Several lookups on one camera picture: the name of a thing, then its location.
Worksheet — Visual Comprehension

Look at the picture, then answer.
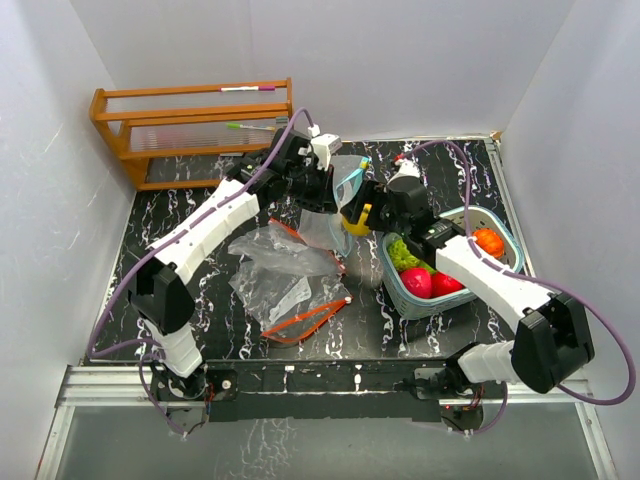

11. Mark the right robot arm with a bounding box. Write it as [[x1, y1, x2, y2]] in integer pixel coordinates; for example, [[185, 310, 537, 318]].
[[339, 176, 595, 397]]

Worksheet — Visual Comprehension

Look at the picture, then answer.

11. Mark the orange pumpkin toy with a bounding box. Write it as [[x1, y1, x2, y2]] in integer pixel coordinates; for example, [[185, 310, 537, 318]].
[[473, 228, 505, 259]]

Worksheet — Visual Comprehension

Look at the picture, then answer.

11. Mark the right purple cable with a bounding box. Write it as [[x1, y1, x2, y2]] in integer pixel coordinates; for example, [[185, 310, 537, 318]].
[[394, 139, 637, 406]]

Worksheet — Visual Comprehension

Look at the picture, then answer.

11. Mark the light blue plastic basket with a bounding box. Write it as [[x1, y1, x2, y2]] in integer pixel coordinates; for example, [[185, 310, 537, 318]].
[[378, 205, 524, 320]]

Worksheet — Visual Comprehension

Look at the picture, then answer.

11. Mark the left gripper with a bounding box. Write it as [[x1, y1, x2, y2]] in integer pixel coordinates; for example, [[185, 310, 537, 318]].
[[285, 161, 338, 215]]

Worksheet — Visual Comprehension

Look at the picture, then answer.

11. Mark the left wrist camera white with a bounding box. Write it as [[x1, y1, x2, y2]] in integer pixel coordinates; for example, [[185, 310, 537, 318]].
[[307, 124, 342, 171]]

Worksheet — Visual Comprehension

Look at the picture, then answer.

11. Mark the orange zipper bag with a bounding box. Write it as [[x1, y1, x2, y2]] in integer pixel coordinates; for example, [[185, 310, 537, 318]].
[[228, 219, 344, 277], [230, 269, 352, 344]]

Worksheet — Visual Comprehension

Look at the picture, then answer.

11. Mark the red apple toy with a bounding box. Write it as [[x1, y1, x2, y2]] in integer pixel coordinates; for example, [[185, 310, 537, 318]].
[[431, 272, 464, 298]]

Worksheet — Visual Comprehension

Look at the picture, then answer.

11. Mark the wooden shelf rack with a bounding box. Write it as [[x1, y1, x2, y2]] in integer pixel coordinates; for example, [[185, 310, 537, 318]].
[[89, 77, 293, 191]]

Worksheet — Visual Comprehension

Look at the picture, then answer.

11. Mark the blue zipper plastic bag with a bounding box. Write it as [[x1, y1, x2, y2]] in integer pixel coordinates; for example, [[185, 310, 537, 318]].
[[298, 155, 370, 257]]

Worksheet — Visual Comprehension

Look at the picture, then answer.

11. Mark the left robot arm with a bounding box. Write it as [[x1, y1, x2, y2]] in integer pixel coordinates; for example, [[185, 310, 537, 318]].
[[125, 127, 341, 399]]

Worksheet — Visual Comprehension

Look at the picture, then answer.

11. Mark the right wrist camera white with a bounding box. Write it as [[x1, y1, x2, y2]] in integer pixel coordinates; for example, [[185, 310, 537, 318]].
[[389, 155, 421, 182]]

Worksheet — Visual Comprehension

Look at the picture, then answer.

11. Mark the aluminium rail frame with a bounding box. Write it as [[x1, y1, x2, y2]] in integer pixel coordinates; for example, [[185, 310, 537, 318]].
[[37, 134, 616, 480]]

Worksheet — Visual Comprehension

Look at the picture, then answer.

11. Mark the pink white marker pen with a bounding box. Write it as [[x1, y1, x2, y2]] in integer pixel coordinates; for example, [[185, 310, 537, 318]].
[[219, 85, 277, 93]]

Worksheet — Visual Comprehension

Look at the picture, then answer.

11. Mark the green custard apple toy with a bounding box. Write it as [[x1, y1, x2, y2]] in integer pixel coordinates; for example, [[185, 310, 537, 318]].
[[387, 238, 420, 273]]

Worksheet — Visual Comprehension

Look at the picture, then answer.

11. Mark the pink red dragonfruit toy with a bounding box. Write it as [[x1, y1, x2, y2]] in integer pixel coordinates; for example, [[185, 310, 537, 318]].
[[400, 267, 432, 299]]

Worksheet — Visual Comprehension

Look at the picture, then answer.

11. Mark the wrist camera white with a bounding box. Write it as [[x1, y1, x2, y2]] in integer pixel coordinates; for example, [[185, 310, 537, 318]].
[[307, 124, 342, 171], [389, 155, 421, 182]]

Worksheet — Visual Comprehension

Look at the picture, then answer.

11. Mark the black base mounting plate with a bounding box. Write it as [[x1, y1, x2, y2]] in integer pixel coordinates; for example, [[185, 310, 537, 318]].
[[150, 359, 503, 427]]

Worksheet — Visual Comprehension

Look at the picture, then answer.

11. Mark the green marker pen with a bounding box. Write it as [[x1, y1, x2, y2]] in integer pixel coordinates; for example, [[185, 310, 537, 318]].
[[226, 122, 276, 132]]

